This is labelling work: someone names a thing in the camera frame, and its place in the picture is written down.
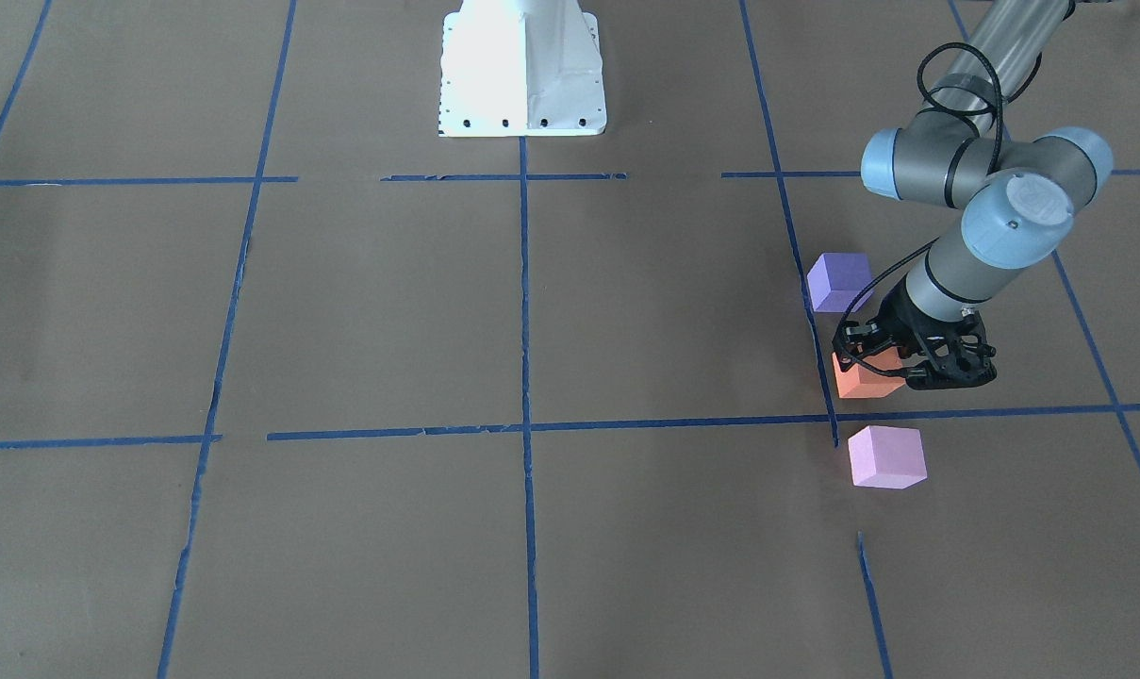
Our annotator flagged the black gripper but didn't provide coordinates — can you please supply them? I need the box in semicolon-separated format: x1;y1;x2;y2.
832;283;998;388

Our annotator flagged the orange foam cube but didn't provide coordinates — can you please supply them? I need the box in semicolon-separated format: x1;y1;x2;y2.
830;349;905;399

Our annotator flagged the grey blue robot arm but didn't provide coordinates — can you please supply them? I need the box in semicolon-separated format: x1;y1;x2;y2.
832;1;1115;390

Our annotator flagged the purple foam cube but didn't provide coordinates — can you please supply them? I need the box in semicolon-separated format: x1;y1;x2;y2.
805;251;874;313

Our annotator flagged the pink foam cube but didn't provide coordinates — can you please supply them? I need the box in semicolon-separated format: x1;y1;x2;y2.
847;425;929;489

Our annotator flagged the brown paper table mat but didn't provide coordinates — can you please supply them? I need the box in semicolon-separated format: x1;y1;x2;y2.
0;1;1140;678

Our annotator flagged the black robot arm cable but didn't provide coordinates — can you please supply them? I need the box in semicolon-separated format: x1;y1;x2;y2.
832;41;1047;378

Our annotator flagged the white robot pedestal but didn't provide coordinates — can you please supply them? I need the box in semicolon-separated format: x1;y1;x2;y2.
438;1;608;138

